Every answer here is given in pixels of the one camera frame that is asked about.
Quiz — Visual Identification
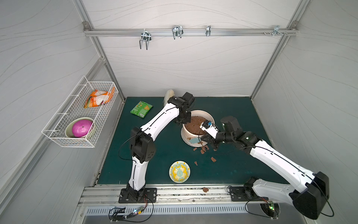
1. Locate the white ceramic pot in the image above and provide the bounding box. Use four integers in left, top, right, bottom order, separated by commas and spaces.
181, 110, 215, 147

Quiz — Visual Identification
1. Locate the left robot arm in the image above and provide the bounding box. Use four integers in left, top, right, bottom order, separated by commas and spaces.
126, 92, 195, 197

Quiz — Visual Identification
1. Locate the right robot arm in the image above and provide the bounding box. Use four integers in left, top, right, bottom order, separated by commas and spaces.
200, 116, 330, 220

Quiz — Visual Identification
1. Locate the brown clay mud lump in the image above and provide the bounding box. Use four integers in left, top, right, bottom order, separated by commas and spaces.
184, 116, 207, 135

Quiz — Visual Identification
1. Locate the cream plate on edge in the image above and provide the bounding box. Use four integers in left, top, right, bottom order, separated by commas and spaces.
163, 89, 175, 106

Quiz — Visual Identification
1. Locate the green snack packet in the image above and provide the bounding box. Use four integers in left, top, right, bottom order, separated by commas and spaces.
130, 101, 153, 118

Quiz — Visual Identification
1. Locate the yellow teal patterned bowl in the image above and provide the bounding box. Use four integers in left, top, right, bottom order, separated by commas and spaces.
169, 161, 191, 183

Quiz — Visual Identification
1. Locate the metal loop hook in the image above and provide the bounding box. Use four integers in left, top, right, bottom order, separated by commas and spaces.
172, 25, 184, 40

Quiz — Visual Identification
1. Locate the right base wiring bundle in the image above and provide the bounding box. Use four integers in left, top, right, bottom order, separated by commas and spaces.
226, 183, 280, 219

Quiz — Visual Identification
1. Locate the base wiring bundle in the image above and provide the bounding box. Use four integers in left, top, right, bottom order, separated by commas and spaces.
226, 183, 280, 219
108, 193, 154, 223

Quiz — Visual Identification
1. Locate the orange white snack bag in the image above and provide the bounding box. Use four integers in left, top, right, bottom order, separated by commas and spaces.
84, 87, 116, 109

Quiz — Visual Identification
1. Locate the double metal hook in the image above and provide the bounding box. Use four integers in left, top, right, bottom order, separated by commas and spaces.
139, 31, 152, 50

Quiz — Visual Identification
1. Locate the small metal clip hook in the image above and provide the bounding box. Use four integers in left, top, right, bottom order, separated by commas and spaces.
206, 25, 211, 37

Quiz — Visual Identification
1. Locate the left base wiring bundle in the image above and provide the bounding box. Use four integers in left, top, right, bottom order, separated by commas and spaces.
108, 193, 154, 223

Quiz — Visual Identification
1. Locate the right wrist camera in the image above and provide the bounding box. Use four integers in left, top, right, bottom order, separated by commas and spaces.
200, 120, 219, 139

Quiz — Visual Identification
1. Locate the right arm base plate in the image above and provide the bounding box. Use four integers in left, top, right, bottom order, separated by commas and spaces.
227, 186, 252, 202

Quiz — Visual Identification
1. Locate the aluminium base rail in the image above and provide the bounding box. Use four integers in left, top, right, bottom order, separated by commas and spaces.
78, 183, 291, 207

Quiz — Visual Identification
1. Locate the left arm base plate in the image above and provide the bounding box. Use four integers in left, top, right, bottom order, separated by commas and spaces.
118, 187, 157, 204

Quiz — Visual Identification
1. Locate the white wire wall basket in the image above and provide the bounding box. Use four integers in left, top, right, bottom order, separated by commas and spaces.
42, 77, 118, 147

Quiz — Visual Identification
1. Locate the aluminium top rail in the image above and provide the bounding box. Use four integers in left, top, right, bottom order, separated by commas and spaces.
84, 28, 299, 37

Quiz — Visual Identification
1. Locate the metal bracket hook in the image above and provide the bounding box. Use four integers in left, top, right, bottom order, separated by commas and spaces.
263, 25, 288, 37

